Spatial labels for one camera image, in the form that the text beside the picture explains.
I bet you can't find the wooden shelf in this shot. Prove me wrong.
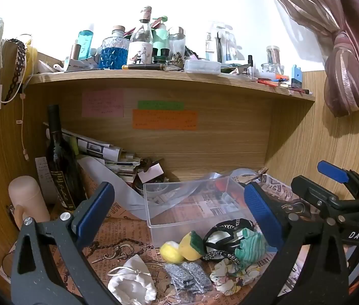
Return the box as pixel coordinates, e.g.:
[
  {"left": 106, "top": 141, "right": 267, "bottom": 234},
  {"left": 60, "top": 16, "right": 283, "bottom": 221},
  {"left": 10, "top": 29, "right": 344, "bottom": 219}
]
[{"left": 26, "top": 69, "right": 316, "bottom": 103}]

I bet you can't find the white charging cable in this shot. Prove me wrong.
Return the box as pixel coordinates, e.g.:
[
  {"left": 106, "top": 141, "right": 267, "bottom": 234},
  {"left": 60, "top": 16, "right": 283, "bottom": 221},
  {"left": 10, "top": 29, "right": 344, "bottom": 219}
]
[{"left": 0, "top": 35, "right": 35, "bottom": 161}]

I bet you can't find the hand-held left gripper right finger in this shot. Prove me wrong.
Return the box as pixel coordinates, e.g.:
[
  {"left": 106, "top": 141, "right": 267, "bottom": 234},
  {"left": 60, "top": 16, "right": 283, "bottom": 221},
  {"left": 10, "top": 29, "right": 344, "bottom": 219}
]
[{"left": 245, "top": 182, "right": 349, "bottom": 305}]

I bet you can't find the packaged stationery set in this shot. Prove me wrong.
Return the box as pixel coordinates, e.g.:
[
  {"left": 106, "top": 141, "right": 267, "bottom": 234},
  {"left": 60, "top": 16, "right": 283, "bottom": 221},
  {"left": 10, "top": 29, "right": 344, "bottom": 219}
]
[{"left": 204, "top": 22, "right": 241, "bottom": 63}]

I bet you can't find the grey ribbon strip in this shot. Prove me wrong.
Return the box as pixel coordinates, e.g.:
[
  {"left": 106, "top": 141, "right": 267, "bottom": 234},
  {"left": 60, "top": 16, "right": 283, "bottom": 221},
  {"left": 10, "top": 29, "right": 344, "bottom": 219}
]
[{"left": 77, "top": 155, "right": 263, "bottom": 221}]

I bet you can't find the blue plastic holder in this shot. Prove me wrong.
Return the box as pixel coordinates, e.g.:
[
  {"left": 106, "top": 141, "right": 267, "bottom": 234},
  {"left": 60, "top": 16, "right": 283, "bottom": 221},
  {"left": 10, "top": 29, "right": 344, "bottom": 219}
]
[{"left": 290, "top": 65, "right": 305, "bottom": 88}]

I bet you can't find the tall clear labelled bottle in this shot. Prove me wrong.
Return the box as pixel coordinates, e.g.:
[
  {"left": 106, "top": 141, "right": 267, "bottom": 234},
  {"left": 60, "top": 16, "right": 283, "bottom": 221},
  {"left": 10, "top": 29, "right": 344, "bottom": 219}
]
[{"left": 128, "top": 6, "right": 155, "bottom": 66}]

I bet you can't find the silver glitter hair clip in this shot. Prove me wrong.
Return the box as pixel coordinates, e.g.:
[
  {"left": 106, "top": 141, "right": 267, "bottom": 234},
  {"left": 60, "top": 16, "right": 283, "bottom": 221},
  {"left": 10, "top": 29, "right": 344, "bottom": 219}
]
[
  {"left": 163, "top": 263, "right": 190, "bottom": 294},
  {"left": 182, "top": 262, "right": 214, "bottom": 294}
]

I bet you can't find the green sticky note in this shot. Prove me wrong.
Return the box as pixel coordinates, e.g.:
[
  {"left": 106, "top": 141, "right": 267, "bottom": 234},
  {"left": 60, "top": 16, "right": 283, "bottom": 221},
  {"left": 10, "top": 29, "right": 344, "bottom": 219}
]
[{"left": 137, "top": 100, "right": 184, "bottom": 110}]

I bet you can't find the clear glass jar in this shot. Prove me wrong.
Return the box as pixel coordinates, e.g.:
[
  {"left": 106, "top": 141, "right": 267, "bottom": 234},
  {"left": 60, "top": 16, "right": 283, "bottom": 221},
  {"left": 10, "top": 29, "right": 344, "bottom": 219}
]
[{"left": 168, "top": 27, "right": 187, "bottom": 62}]

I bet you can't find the yellow pompom ball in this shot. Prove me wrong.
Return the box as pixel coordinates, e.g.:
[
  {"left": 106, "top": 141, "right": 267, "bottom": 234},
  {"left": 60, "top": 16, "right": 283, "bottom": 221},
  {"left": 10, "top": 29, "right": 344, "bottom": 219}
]
[{"left": 160, "top": 241, "right": 184, "bottom": 264}]

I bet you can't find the white folded card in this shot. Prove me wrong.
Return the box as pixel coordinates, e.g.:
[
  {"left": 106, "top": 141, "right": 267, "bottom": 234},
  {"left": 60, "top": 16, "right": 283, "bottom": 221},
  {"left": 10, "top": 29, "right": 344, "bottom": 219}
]
[{"left": 136, "top": 163, "right": 165, "bottom": 184}]

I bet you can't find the pink sticky note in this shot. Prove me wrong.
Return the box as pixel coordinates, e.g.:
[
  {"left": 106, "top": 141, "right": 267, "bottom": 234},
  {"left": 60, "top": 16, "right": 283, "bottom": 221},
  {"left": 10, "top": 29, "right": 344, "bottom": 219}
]
[{"left": 82, "top": 90, "right": 125, "bottom": 118}]

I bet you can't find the teal green scrunchie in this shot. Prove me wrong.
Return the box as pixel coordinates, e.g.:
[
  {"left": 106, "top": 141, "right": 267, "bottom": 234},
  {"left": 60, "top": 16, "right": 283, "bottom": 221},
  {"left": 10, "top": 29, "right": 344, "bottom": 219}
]
[{"left": 234, "top": 228, "right": 268, "bottom": 269}]

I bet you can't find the pile of rolled papers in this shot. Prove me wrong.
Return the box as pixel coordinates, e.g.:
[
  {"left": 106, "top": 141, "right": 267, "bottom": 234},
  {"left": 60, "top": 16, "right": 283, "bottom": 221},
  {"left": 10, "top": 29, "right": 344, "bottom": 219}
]
[{"left": 59, "top": 128, "right": 155, "bottom": 185}]

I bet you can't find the glass jar with lid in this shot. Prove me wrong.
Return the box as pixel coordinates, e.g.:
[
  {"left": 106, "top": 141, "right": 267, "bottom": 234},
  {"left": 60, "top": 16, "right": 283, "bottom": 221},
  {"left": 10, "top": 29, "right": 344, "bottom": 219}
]
[{"left": 261, "top": 46, "right": 284, "bottom": 75}]

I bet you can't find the white drawstring pouch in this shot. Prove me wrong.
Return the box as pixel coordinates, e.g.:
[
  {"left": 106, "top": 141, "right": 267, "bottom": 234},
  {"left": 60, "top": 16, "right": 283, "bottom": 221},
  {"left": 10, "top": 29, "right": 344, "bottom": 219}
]
[{"left": 107, "top": 255, "right": 158, "bottom": 305}]

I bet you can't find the yellow round bag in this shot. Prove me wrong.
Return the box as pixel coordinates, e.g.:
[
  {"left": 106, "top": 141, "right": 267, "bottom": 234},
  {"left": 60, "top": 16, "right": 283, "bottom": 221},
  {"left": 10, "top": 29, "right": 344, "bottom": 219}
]
[{"left": 24, "top": 46, "right": 38, "bottom": 72}]

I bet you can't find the beige cylindrical bottle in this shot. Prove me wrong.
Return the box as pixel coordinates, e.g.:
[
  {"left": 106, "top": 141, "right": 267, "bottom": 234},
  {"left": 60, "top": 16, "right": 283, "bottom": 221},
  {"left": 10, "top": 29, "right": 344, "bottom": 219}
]
[{"left": 8, "top": 176, "right": 52, "bottom": 231}]

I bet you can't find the glass bottle with blue liquid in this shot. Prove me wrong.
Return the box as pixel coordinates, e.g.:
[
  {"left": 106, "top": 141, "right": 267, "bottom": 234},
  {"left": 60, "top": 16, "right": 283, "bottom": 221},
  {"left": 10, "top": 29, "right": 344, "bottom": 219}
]
[{"left": 99, "top": 25, "right": 129, "bottom": 70}]

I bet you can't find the brown pen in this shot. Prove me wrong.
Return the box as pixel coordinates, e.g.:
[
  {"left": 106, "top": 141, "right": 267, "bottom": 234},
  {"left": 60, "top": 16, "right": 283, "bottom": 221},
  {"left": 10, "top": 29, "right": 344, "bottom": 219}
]
[{"left": 122, "top": 64, "right": 168, "bottom": 71}]

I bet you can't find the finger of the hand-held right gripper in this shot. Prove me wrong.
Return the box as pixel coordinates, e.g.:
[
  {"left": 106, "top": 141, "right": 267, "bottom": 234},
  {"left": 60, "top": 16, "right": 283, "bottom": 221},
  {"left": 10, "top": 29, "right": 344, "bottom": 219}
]
[
  {"left": 317, "top": 161, "right": 359, "bottom": 198},
  {"left": 290, "top": 175, "right": 339, "bottom": 217}
]

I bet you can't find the black and white scrunchie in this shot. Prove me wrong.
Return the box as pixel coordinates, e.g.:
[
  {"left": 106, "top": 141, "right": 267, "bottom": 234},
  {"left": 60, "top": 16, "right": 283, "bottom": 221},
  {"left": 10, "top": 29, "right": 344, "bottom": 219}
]
[{"left": 203, "top": 219, "right": 257, "bottom": 262}]

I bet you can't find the mint green bottle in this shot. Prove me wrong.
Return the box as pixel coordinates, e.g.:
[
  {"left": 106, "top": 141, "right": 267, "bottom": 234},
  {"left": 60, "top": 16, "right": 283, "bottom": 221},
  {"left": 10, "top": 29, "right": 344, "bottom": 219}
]
[{"left": 152, "top": 15, "right": 169, "bottom": 58}]

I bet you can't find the clear plastic box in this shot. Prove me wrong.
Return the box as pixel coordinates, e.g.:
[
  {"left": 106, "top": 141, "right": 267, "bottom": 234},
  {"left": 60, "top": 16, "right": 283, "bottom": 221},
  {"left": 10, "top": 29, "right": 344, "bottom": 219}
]
[{"left": 143, "top": 176, "right": 257, "bottom": 249}]

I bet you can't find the floral cream scrunchie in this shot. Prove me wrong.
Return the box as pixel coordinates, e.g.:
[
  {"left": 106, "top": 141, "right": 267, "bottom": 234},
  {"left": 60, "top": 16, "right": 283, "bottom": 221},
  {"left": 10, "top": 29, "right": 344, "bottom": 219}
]
[{"left": 210, "top": 257, "right": 262, "bottom": 295}]

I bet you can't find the teal blue toner bottle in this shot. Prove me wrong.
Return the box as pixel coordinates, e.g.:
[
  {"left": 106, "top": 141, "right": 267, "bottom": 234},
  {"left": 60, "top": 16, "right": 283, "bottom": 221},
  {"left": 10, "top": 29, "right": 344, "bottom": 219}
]
[{"left": 78, "top": 28, "right": 95, "bottom": 62}]

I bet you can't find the orange sticky note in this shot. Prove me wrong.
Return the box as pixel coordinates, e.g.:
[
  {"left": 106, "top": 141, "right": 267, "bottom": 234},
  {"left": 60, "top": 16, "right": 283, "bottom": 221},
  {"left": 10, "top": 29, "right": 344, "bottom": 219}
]
[{"left": 131, "top": 109, "right": 198, "bottom": 131}]

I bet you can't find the pink striped curtain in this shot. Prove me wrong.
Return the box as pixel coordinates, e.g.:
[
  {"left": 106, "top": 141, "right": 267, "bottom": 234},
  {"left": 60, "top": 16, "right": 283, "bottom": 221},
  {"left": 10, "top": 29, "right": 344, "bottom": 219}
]
[{"left": 260, "top": 0, "right": 359, "bottom": 118}]

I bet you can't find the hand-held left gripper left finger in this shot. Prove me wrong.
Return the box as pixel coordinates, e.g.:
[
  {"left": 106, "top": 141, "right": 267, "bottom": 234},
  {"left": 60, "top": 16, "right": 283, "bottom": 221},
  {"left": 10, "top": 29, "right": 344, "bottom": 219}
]
[{"left": 10, "top": 182, "right": 119, "bottom": 305}]

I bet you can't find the metal chain with keys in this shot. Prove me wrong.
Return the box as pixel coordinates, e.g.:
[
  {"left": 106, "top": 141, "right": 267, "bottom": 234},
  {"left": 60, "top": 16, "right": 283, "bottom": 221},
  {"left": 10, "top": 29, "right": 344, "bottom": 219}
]
[{"left": 87, "top": 238, "right": 161, "bottom": 265}]

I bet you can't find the newspaper print mat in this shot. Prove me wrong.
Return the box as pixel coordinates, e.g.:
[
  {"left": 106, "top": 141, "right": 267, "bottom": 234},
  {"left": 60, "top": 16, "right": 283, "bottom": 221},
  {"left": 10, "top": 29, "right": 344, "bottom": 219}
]
[{"left": 0, "top": 172, "right": 307, "bottom": 305}]

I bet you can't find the dark wine bottle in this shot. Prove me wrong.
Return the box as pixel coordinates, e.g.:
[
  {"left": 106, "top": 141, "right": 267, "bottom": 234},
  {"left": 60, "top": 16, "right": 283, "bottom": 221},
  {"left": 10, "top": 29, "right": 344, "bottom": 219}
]
[{"left": 44, "top": 104, "right": 87, "bottom": 211}]

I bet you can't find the clear plastic case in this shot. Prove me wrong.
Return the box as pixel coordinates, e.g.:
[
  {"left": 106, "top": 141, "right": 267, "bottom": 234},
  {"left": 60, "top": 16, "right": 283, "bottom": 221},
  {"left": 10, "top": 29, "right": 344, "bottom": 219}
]
[{"left": 184, "top": 59, "right": 221, "bottom": 74}]

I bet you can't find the black lace headband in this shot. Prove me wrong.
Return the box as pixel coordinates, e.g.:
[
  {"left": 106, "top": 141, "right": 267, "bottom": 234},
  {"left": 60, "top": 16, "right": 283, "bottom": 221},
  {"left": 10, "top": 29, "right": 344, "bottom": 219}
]
[{"left": 2, "top": 38, "right": 28, "bottom": 105}]

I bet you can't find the white ruler strip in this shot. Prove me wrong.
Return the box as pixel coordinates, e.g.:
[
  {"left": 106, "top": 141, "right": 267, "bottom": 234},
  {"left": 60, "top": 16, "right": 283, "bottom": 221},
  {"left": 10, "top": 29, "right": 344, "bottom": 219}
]
[{"left": 35, "top": 156, "right": 57, "bottom": 204}]

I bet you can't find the yellow lemon plush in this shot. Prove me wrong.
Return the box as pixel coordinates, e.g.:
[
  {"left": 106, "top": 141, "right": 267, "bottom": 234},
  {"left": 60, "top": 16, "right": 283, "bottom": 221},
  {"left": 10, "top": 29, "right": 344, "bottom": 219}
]
[{"left": 179, "top": 230, "right": 206, "bottom": 260}]

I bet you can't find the orange handled tool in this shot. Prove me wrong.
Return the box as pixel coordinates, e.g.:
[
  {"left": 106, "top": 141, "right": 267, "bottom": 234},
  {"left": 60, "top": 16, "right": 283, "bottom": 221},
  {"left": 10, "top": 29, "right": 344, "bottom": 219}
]
[{"left": 257, "top": 77, "right": 279, "bottom": 87}]

